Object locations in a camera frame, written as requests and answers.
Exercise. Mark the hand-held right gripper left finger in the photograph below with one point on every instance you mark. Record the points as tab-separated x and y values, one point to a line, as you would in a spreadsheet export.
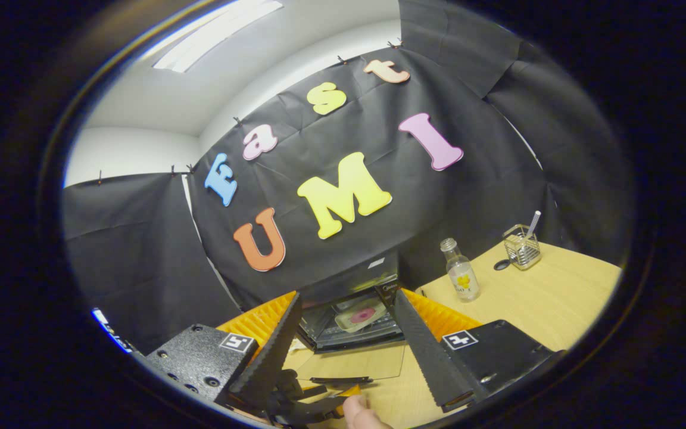
268	357

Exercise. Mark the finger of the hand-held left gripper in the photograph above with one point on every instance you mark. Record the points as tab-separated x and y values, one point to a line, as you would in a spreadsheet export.
295	384
319	408

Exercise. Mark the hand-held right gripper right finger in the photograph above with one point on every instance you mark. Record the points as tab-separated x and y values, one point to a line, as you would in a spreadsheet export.
432	357

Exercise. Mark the white square food plate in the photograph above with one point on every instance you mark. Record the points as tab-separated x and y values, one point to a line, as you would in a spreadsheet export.
345	322

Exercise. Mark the pink round food slice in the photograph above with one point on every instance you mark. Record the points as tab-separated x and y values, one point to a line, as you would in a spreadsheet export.
364	315

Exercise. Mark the black electric oven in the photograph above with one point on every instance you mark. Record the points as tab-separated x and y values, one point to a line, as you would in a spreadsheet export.
349	280

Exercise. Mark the small clear glass bottle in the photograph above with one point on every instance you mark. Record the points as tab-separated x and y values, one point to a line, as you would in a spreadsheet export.
462	277

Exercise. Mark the small black disc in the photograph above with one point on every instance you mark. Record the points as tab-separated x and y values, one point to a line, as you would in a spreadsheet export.
502	264

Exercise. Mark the black backdrop cloth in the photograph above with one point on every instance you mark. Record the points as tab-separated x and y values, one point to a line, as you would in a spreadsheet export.
450	202

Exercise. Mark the white pen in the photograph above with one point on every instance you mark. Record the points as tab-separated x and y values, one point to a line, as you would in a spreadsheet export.
533	223

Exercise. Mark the long ceiling light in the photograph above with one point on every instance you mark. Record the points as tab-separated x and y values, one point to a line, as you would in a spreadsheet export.
212	36

